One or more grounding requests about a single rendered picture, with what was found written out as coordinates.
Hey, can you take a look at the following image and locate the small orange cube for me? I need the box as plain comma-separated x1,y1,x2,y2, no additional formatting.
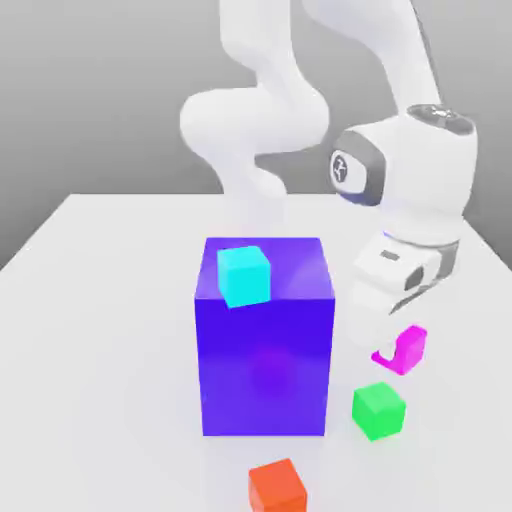
247,458,308,512

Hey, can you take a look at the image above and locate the large blue box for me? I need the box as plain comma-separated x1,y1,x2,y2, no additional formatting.
194,236,336,438

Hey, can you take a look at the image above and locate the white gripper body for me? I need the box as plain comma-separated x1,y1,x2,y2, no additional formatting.
346,278,436,350

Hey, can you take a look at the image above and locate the small magenta cube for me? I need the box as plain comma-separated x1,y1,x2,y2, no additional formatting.
370,324,428,376

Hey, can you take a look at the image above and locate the small green cube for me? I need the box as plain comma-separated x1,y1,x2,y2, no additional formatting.
351,381,407,443

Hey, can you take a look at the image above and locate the small cyan cube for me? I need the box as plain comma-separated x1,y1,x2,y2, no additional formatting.
216,245,272,309

